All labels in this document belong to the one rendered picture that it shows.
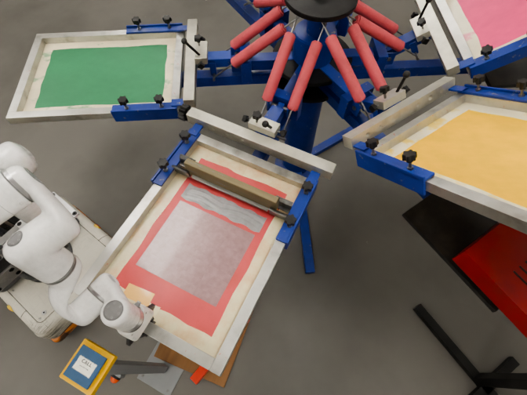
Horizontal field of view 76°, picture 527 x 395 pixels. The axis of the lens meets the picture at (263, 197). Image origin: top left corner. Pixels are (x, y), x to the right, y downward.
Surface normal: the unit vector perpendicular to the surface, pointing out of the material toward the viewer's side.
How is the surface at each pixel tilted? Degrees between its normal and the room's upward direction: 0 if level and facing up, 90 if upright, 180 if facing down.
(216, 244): 1
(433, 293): 0
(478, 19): 32
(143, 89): 0
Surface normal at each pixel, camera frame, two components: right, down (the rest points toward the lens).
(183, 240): 0.01, -0.47
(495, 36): -0.53, -0.36
